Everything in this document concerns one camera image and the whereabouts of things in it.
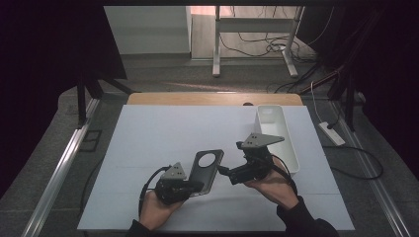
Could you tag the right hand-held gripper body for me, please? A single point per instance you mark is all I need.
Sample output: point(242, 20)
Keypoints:
point(255, 164)

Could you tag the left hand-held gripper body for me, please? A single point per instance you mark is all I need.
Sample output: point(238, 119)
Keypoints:
point(173, 187)

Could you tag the dark grey phone case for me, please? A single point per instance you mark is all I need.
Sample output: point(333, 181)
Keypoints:
point(201, 176)

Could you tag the person's right hand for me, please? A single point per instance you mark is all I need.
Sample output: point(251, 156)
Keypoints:
point(275, 187)

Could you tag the person's left hand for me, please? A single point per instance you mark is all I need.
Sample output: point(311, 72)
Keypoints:
point(154, 212)

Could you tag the white plastic bin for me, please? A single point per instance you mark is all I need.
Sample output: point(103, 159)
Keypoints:
point(280, 121)

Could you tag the white table cover sheet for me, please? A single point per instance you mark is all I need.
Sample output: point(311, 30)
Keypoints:
point(158, 131)

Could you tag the wooden table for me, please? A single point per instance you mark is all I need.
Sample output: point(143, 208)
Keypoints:
point(197, 98)

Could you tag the white power strip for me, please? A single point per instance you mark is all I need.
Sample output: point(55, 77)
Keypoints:
point(332, 133)

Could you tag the black metal stand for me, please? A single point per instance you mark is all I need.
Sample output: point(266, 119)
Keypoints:
point(82, 98)
point(349, 95)

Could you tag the white cabinet panel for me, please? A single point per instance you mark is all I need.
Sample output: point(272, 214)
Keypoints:
point(148, 29)

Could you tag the dark curtain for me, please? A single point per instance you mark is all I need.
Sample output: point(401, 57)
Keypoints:
point(39, 65)
point(388, 65)

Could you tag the black square floor bracket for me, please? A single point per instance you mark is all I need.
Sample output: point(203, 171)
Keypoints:
point(86, 141)

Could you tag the metal floor rail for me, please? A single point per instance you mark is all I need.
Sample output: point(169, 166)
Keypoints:
point(59, 171)
point(372, 184)

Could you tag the white metal desk frame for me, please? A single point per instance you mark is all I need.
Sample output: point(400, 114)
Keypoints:
point(253, 24)

